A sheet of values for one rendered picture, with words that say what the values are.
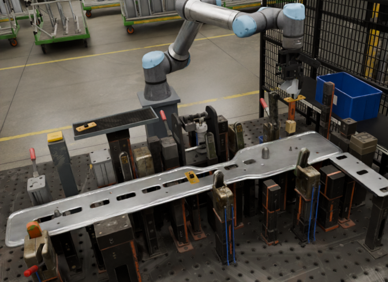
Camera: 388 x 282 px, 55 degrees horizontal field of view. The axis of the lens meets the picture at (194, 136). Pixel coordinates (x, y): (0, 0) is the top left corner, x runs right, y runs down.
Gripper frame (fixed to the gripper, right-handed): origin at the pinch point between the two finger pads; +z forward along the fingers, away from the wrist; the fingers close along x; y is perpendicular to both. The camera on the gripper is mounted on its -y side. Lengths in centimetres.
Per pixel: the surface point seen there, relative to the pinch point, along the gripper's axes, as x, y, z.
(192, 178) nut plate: 1, 47, 26
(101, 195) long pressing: -4, 83, 26
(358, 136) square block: 10.7, -25.2, 21.0
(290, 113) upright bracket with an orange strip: -15.5, -8.6, 17.3
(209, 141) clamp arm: -12.2, 34.0, 19.2
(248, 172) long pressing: 6.8, 24.7, 26.3
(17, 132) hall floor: -302, 164, 122
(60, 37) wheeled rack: -617, 101, 94
